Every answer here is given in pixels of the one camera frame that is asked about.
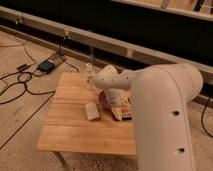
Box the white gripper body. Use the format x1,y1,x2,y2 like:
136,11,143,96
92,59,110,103
106,89,129,121

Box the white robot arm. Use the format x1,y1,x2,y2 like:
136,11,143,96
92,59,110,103
93,63,203,171

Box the white sponge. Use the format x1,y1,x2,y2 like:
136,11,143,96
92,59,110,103
85,103,100,120

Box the clear plastic bottle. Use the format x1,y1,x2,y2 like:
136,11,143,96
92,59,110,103
86,63,94,91

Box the wooden table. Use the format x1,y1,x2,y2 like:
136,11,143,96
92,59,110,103
37,73,136,164

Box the dark blue power box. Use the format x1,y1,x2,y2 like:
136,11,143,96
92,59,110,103
38,60,55,73

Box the small black adapter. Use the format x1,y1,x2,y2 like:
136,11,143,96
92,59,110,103
17,64,30,72

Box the black cable loops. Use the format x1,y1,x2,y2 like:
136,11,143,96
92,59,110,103
0,70,56,106

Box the black cable at right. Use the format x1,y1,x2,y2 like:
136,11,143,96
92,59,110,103
200,96,213,139

